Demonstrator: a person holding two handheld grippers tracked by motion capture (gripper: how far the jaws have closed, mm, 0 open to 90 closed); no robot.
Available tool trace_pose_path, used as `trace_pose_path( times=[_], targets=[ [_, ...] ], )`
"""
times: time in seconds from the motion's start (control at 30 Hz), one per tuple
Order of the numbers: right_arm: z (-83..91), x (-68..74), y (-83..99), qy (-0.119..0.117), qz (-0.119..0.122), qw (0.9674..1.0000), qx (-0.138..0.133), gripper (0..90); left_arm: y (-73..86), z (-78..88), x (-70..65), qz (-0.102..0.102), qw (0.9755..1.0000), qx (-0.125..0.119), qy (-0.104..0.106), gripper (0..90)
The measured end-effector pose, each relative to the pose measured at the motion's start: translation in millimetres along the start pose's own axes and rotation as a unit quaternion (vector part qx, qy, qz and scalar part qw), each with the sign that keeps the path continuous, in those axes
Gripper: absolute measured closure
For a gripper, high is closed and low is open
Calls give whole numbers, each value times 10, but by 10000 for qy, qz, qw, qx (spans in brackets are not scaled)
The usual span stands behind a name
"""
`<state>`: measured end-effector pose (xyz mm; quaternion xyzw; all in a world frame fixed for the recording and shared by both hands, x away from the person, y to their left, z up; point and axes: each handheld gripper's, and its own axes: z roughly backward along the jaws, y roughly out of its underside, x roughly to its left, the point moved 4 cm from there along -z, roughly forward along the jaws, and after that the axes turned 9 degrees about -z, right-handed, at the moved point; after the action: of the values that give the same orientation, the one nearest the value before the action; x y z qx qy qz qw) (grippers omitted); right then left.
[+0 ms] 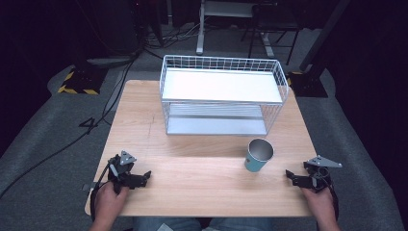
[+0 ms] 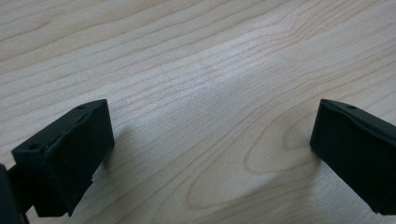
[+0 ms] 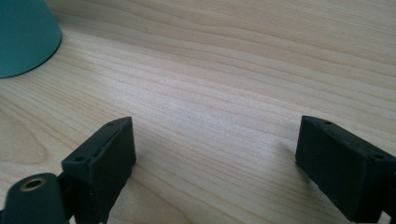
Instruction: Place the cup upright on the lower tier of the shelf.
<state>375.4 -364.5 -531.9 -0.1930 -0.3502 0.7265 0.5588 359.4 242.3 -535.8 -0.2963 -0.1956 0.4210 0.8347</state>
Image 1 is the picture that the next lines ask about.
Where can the black yellow striped base plate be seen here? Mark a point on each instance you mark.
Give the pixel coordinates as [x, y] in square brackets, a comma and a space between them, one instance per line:
[84, 80]
[308, 85]

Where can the black metal chair frame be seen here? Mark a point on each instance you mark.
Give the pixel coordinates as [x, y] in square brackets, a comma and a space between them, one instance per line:
[272, 22]

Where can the person's right hand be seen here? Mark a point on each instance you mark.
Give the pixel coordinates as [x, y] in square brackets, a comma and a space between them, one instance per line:
[320, 203]

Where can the slanted dark metal pole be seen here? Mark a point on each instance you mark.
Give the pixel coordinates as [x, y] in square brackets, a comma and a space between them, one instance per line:
[325, 32]

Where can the person's legs in jeans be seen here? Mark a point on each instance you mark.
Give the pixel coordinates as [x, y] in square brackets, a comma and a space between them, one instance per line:
[179, 224]

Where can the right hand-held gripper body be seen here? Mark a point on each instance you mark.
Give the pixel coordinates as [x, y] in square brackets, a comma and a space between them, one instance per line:
[316, 174]

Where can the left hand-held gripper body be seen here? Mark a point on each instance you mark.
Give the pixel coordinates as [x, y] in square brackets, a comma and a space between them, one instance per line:
[123, 170]

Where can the white metal stand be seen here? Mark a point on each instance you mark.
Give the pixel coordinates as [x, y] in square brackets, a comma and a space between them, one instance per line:
[205, 19]

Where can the teal metal cup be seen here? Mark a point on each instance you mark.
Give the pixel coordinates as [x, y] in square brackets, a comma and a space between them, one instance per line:
[258, 157]

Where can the person's left hand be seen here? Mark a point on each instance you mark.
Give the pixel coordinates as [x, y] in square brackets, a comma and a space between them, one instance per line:
[109, 200]

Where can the grey tape strip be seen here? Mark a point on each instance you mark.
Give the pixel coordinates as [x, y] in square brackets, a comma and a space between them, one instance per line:
[89, 186]

